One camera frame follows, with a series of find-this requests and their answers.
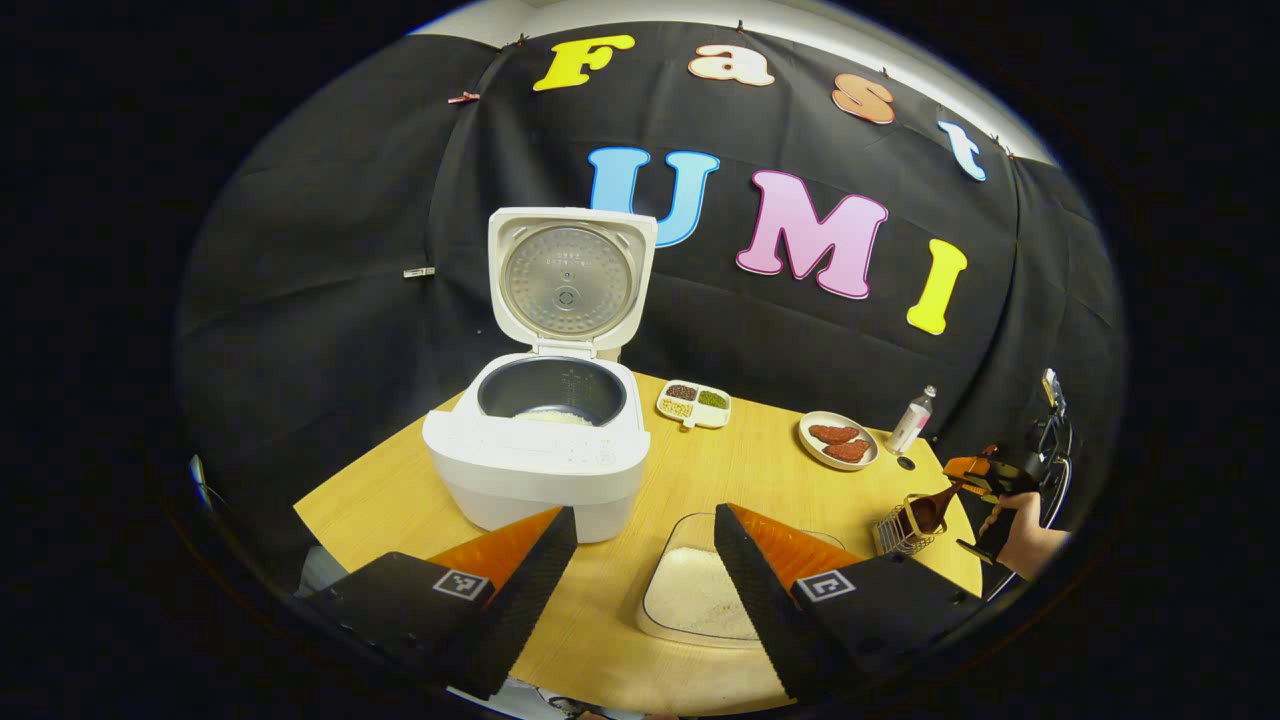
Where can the black backdrop cloth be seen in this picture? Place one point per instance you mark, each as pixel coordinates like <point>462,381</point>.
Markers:
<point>320,300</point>

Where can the red meat patty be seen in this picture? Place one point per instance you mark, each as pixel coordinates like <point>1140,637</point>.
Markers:
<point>848,451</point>
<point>833,434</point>

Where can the clear plastic container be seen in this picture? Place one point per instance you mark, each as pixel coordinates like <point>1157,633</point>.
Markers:
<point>680,630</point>

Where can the white rice cooker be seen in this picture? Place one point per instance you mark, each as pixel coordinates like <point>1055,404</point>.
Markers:
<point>530,470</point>

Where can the brown wooden spoon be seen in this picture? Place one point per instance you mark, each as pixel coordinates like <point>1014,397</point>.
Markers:
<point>925,515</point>

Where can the white round plate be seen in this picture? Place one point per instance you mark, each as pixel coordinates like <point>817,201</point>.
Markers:
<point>812,450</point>

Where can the white divided bean dish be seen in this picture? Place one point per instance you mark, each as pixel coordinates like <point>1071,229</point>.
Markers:
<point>693,404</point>

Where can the clear bottle with pink label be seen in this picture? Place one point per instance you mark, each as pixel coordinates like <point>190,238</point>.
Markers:
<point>910,425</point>

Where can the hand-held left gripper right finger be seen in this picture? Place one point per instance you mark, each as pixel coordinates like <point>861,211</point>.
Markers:
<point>760,600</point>

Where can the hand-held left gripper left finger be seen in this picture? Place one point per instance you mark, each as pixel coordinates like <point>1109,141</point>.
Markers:
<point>530,590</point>

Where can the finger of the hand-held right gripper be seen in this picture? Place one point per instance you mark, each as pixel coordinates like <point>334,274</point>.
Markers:
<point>968,466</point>

